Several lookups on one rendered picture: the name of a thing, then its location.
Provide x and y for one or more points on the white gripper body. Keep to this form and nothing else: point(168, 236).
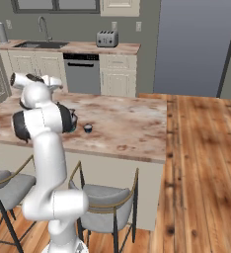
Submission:
point(53, 81)

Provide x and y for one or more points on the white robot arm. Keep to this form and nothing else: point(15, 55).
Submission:
point(47, 164)

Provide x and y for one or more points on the small dark blue yogurt container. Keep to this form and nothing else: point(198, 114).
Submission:
point(88, 127)

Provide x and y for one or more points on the cream cupboard run under sink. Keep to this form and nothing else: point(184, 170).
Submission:
point(35, 66)

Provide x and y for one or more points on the grey dishwasher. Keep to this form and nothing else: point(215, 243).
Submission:
point(82, 74)

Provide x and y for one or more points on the dark sink basin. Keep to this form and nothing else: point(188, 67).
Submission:
point(41, 44)

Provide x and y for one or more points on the silver tap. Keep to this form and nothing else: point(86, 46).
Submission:
point(45, 28)

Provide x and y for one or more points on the cream cupboard with drawer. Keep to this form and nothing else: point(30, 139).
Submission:
point(118, 76)

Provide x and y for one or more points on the silver toaster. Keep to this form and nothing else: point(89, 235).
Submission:
point(107, 39)

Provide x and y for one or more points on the grey paper towel roll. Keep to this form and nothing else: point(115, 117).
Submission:
point(1, 32)

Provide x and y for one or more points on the dark framed window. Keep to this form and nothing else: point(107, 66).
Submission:
point(56, 6)

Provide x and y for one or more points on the cream kitchen island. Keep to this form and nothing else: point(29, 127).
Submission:
point(120, 184)

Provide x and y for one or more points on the grey fridge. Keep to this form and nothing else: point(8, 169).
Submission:
point(193, 47)

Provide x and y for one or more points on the white wall socket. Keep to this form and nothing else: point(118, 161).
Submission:
point(9, 24)
point(138, 26)
point(114, 25)

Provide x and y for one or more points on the cream wall cupboard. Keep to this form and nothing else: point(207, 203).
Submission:
point(120, 7)

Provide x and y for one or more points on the grey stool with brass frame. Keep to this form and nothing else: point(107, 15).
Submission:
point(107, 204)
point(9, 189)

